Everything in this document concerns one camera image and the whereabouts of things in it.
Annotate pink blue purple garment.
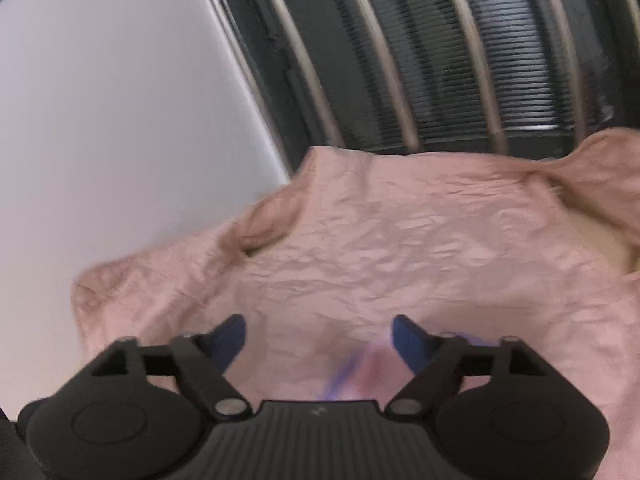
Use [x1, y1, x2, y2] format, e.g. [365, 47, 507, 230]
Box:
[319, 328, 414, 406]

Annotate pink quilted jacket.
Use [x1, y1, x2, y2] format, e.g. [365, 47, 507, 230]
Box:
[72, 128, 639, 479]

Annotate steel window guard bars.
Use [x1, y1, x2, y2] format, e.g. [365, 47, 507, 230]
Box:
[210, 0, 639, 166]

